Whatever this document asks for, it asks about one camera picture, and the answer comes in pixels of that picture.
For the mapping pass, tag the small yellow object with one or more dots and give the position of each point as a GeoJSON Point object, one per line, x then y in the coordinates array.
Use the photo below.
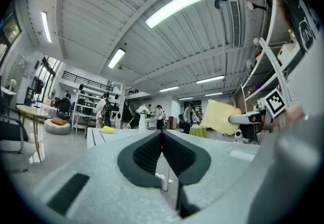
{"type": "Point", "coordinates": [108, 129]}

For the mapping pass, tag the white ribbed vase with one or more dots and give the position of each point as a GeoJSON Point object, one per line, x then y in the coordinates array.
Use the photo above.
{"type": "Point", "coordinates": [142, 123]}

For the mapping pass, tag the ceiling air vent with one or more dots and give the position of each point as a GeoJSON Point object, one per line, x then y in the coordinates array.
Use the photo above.
{"type": "Point", "coordinates": [235, 23]}

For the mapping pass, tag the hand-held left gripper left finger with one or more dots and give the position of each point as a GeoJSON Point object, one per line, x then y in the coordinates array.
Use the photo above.
{"type": "Point", "coordinates": [101, 180]}

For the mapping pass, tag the black railing staircase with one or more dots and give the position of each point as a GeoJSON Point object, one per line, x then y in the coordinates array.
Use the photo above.
{"type": "Point", "coordinates": [130, 106]}

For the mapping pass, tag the green tablecloth table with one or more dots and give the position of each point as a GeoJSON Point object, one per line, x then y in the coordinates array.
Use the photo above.
{"type": "Point", "coordinates": [198, 132]}

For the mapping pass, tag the white metal shelf rack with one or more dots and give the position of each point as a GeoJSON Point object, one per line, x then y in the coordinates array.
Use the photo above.
{"type": "Point", "coordinates": [265, 51]}

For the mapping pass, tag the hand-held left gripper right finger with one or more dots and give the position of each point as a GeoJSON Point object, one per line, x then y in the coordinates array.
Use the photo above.
{"type": "Point", "coordinates": [217, 172]}

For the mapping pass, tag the grey beanbag seat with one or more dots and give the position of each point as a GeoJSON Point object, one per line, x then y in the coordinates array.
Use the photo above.
{"type": "Point", "coordinates": [57, 129]}

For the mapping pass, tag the tall glass entrance windows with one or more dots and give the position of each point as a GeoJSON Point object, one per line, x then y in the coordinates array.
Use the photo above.
{"type": "Point", "coordinates": [48, 76]}

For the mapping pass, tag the black mezzanine railing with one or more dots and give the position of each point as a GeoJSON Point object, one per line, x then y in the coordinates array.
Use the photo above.
{"type": "Point", "coordinates": [86, 81]}

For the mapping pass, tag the person's black printed shirt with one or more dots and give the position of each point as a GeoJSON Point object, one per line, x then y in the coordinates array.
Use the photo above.
{"type": "Point", "coordinates": [307, 23]}

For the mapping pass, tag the white shelf with black helmets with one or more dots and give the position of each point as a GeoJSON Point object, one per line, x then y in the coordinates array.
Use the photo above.
{"type": "Point", "coordinates": [83, 109]}

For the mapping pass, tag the round pale wooden table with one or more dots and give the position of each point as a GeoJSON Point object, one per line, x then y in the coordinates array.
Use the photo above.
{"type": "Point", "coordinates": [33, 111]}

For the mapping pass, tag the person's right forearm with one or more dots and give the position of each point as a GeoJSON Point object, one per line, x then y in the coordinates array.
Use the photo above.
{"type": "Point", "coordinates": [294, 115]}

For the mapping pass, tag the white flower bouquet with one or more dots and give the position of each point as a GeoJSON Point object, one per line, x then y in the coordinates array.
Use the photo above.
{"type": "Point", "coordinates": [143, 109]}

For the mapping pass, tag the red brown cabinet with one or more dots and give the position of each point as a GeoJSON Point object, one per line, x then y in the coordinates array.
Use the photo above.
{"type": "Point", "coordinates": [171, 121]}

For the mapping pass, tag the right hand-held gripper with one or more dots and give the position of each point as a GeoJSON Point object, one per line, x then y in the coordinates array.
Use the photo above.
{"type": "Point", "coordinates": [275, 103]}

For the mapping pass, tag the orange cushion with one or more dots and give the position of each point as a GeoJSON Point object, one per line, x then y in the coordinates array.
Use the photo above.
{"type": "Point", "coordinates": [59, 121]}

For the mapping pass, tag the black framed window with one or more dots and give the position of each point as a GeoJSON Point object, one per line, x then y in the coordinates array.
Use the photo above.
{"type": "Point", "coordinates": [11, 29]}

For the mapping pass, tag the black metal frame chair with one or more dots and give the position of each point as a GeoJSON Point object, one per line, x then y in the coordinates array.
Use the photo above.
{"type": "Point", "coordinates": [12, 129]}

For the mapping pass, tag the row of ceiling light tubes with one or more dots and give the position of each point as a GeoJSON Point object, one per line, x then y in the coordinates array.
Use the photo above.
{"type": "Point", "coordinates": [177, 5]}

